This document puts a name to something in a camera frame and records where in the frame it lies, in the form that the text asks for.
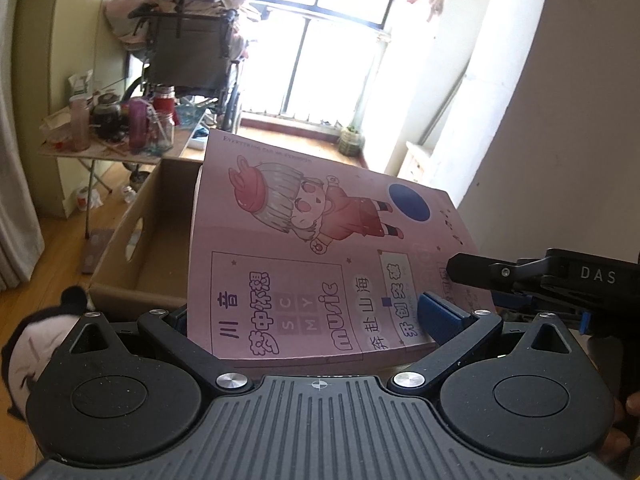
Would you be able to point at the window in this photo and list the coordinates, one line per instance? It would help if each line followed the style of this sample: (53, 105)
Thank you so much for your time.
(340, 60)

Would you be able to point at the grey floor mat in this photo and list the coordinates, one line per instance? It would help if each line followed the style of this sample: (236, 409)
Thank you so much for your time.
(98, 250)

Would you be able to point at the white plastic bag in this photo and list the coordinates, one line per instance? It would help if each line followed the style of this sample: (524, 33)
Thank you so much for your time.
(89, 199)

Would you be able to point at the white cabinet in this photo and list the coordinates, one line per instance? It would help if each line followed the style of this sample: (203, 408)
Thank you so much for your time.
(420, 165)

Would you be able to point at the beige curtain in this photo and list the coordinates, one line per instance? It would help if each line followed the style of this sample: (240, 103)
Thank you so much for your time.
(17, 200)

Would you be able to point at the potted plant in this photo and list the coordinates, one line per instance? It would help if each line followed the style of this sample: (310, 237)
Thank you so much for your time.
(350, 141)

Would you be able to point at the wheelchair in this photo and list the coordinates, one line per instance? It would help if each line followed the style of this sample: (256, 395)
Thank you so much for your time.
(190, 55)

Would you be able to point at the pink tumbler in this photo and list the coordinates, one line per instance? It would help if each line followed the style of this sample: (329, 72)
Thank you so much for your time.
(80, 125)

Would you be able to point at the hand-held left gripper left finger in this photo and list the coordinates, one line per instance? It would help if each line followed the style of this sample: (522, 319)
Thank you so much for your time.
(165, 327)

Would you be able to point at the pink cartoon cover book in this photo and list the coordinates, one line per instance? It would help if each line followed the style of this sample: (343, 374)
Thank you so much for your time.
(300, 260)

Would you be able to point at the metal bowl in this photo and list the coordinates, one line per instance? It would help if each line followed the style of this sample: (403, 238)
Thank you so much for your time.
(139, 179)

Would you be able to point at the dark glass teapot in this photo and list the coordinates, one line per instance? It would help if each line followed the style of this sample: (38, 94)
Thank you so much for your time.
(106, 117)

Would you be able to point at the magenta bottle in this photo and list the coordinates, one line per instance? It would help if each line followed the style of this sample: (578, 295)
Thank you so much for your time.
(138, 127)

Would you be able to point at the person's right hand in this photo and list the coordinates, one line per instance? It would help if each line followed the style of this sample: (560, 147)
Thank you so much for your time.
(631, 425)

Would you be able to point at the pile of clothes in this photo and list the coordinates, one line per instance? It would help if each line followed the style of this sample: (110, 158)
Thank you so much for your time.
(125, 15)

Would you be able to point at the folding table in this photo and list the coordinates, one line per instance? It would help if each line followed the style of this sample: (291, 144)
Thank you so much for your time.
(140, 157)

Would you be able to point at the panda plush toy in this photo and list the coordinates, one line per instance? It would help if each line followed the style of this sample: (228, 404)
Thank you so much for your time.
(35, 350)

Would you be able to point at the white paper carton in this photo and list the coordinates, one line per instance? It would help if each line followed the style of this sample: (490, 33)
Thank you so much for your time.
(81, 84)

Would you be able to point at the clear glass jar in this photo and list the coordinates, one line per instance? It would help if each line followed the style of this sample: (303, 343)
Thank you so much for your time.
(162, 132)

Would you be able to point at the large cardboard box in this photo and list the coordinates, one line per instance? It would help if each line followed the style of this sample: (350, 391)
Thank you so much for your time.
(165, 220)

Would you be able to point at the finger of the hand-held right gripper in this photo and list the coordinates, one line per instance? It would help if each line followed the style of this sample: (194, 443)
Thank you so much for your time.
(480, 270)
(515, 300)

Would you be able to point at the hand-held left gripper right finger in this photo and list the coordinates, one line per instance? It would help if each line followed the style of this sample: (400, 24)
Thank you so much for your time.
(440, 317)

